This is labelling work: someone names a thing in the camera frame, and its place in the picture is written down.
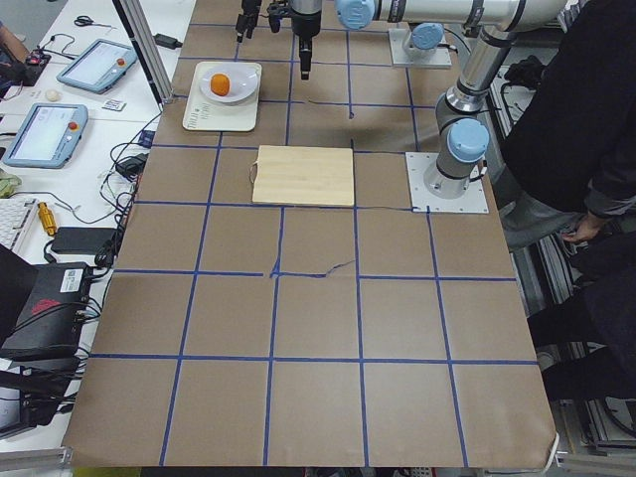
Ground black flat power brick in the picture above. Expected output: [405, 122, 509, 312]
[51, 227, 115, 254]

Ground person in black top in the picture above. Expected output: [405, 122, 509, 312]
[497, 1, 635, 400]

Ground far blue teach pendant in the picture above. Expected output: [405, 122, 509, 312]
[57, 39, 137, 93]

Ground black electronics box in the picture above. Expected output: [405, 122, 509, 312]
[1, 258, 90, 362]

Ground wooden cutting board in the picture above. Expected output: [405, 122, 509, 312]
[252, 145, 355, 207]

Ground aluminium frame post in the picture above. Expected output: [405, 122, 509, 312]
[112, 0, 174, 105]

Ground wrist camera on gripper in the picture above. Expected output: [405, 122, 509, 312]
[266, 1, 290, 34]

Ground black scissors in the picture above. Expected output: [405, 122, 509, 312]
[74, 15, 114, 29]

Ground gold metal cylinder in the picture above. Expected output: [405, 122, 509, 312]
[38, 202, 58, 237]

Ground small printed card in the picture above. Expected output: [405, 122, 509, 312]
[102, 99, 126, 112]

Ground white keyboard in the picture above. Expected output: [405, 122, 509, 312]
[0, 197, 38, 252]

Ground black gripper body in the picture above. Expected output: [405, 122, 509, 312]
[289, 0, 322, 39]

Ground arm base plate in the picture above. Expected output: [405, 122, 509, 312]
[389, 29, 452, 70]
[405, 152, 489, 214]

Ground near blue teach pendant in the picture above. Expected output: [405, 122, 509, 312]
[2, 103, 88, 169]

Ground black power adapter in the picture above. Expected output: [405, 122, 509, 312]
[153, 33, 183, 50]

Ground blue teach pendant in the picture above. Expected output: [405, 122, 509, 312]
[2, 103, 88, 169]
[57, 39, 137, 93]

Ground small white round ball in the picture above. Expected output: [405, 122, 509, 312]
[45, 89, 61, 102]

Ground orange fruit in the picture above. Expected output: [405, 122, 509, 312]
[210, 73, 232, 97]

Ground cream tray with bear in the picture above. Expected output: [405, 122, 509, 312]
[182, 62, 262, 132]

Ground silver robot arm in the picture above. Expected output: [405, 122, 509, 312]
[236, 1, 444, 80]
[335, 0, 565, 199]

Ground white round plate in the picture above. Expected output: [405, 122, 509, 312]
[198, 63, 259, 104]

